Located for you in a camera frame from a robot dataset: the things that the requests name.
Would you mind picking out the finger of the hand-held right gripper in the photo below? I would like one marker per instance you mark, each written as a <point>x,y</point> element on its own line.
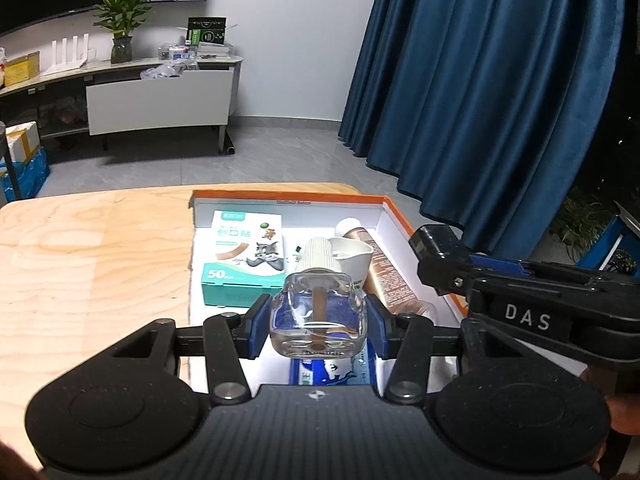
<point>500,265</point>
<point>440,260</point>

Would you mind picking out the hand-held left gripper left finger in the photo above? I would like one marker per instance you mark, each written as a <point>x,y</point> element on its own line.
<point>261,327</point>

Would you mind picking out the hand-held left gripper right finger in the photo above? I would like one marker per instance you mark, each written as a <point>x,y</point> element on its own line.
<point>378,330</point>

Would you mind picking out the bronze lotion tube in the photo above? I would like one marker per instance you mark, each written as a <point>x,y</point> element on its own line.
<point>385,270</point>

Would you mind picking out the clear glass refill bottle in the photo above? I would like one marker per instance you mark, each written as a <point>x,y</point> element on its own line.
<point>315,310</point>

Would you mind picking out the orange white cardboard box lid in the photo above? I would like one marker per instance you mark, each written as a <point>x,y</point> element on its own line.
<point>395,225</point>

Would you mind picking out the blue plastic box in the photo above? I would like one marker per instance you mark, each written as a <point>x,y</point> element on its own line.
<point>330,371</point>

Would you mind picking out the green bandage box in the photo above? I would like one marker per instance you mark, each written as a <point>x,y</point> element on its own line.
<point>235,255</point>

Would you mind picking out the white flared plastic holder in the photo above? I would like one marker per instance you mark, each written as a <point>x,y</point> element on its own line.
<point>357,255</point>

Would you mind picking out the person's right hand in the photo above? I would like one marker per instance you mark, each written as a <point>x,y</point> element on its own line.
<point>625,412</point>

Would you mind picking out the blue panel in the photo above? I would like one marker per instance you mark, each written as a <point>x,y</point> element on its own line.
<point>607,245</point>

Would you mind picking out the dark leafy plant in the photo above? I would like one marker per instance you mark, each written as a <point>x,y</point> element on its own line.
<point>580,225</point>

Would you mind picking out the blue curtain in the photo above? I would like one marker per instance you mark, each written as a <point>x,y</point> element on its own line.
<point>475,85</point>

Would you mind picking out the black rolled mat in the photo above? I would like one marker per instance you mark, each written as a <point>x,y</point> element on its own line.
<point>229,145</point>

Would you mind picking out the white television cabinet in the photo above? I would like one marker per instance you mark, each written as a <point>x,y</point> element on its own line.
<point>160,100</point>

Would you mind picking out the blue plastic bag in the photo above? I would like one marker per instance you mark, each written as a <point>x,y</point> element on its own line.
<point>30,180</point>

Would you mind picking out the clear plastic bags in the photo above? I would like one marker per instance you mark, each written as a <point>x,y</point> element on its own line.
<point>162,71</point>

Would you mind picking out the clear plastic organizer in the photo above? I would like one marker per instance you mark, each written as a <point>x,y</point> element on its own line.
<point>200,51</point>

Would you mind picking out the black and green box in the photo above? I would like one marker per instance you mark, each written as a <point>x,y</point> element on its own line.
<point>207,29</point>

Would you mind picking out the white taped carton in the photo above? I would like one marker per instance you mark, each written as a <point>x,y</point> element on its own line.
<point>20,142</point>

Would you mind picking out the white router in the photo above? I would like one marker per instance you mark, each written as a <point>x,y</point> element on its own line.
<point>67,62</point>

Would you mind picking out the green plant in glass vase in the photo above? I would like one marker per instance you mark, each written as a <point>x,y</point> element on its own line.
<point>122,20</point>

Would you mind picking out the yellow box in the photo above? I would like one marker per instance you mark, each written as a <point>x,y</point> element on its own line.
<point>20,70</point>

